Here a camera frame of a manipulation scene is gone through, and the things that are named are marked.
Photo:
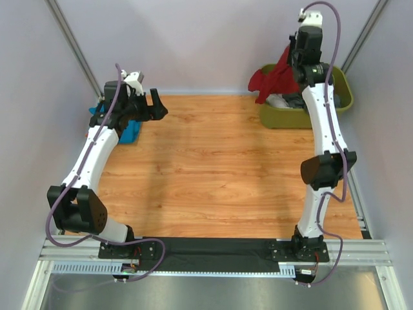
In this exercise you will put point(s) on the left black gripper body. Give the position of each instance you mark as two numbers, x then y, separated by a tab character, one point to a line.
137	108

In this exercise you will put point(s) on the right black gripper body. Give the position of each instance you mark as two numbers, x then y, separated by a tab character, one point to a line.
292	57

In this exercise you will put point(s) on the dark red t shirt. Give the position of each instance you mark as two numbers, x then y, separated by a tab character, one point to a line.
279	80

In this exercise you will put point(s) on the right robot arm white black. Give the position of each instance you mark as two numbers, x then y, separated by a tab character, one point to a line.
332	160

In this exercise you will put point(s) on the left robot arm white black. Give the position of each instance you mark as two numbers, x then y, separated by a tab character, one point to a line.
74	204

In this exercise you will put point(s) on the folded blue t shirt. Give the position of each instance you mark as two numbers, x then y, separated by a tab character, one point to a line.
130	134

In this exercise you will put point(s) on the grey t shirt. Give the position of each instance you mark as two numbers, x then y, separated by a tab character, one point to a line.
296	101

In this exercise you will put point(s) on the white t shirt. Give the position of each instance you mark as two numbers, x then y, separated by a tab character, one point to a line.
277	101

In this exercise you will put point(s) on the olive green plastic bin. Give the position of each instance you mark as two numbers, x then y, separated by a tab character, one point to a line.
298	118

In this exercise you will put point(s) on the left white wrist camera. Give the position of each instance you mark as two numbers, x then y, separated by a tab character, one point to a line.
133	82

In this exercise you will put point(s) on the right aluminium corner post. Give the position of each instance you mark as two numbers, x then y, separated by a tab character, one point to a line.
368	27

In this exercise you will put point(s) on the aluminium corner post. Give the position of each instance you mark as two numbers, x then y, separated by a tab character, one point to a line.
368	27
73	45

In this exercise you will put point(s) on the left aluminium corner post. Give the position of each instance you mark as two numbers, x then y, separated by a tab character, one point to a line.
73	45

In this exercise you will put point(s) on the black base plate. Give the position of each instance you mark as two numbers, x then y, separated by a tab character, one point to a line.
213	255

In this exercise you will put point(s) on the aluminium frame rail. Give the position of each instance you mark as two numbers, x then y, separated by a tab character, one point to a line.
359	275

